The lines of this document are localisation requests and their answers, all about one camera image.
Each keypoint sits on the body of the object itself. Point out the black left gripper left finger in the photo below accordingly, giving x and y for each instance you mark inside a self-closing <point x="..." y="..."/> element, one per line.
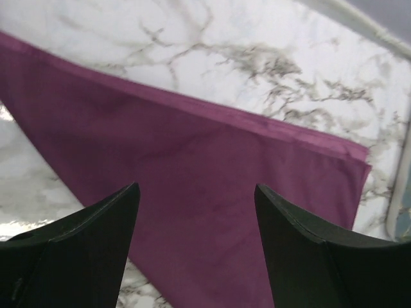
<point x="76" y="261"/>

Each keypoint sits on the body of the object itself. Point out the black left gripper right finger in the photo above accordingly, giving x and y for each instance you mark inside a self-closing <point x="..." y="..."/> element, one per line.
<point x="334" y="256"/>

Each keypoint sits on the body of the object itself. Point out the purple cloth napkin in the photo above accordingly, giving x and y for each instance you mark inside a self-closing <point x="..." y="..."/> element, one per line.
<point x="199" y="238"/>

